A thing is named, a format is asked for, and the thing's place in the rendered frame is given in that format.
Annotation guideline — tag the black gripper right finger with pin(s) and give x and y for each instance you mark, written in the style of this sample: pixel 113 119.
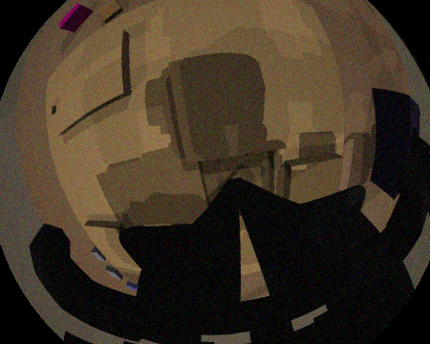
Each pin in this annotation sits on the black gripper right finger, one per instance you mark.
pixel 277 227

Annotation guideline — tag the pale yellow square block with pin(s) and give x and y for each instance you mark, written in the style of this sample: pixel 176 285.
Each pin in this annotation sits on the pale yellow square block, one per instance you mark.
pixel 235 173

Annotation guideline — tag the blue rectangular block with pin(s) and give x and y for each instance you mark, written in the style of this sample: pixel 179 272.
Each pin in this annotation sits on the blue rectangular block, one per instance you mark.
pixel 132 286

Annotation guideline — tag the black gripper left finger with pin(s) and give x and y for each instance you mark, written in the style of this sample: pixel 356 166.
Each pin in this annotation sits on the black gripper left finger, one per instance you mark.
pixel 212 241

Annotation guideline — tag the tan puzzle board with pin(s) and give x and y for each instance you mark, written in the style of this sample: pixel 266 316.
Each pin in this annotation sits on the tan puzzle board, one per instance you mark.
pixel 150 113

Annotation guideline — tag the magenta cube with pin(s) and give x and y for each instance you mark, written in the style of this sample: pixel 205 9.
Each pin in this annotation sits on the magenta cube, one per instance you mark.
pixel 74 18

